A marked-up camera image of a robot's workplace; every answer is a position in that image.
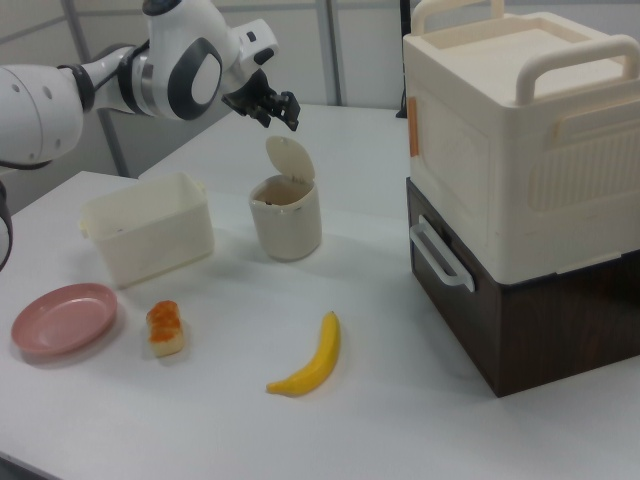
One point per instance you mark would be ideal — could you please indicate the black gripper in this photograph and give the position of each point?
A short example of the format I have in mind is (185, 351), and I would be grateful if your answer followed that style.
(250, 97)

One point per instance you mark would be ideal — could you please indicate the beige lidded trash can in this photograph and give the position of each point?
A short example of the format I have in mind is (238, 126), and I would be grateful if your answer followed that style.
(287, 230)

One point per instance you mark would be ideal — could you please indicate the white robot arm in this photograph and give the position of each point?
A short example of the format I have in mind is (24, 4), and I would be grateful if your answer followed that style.
(185, 60)

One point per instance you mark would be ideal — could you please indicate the white plastic storage box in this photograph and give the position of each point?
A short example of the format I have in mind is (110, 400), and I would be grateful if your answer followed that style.
(150, 250)

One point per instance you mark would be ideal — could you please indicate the toy bread with orange glaze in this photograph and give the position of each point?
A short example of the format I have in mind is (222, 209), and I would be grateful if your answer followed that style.
(164, 330)

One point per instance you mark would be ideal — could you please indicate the yellow toy banana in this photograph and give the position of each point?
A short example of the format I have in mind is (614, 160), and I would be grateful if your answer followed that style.
(320, 360)

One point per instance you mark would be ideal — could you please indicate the pink plate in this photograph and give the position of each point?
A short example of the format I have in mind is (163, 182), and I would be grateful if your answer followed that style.
(62, 320)

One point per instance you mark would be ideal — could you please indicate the dark brown drawer box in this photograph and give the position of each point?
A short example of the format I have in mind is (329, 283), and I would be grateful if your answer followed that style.
(550, 340)

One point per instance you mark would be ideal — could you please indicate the black camera stand pole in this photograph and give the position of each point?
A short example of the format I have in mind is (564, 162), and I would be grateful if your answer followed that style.
(403, 60)

